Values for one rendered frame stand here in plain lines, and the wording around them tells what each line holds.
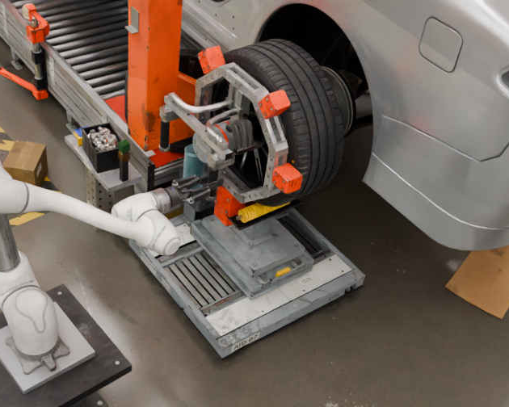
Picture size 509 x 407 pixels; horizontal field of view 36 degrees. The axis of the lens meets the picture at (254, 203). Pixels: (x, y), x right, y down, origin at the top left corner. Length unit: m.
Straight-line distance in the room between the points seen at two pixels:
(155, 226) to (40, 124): 2.09
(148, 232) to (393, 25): 1.12
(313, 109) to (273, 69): 0.21
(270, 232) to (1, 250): 1.34
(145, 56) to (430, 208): 1.30
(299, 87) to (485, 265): 1.63
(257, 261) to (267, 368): 0.48
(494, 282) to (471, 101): 1.57
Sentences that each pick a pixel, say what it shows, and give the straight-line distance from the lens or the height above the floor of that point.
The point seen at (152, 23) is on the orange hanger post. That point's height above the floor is 1.17.
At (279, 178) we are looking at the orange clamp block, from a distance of 2.92.
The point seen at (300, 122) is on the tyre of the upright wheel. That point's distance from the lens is 2.90.
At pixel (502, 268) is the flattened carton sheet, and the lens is 4.15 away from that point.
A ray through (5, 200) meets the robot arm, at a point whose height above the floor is 1.11.
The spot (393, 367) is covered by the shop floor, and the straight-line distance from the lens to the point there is 3.53.
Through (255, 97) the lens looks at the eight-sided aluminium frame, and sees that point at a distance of 2.89.
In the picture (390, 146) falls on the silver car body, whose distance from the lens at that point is 2.99.
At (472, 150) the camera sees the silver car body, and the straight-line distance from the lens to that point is 2.73.
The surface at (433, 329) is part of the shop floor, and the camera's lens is 3.73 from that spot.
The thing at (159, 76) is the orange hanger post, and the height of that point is 0.91.
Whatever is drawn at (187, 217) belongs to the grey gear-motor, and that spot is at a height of 0.09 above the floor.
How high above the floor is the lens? 2.70
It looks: 41 degrees down
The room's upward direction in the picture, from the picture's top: 9 degrees clockwise
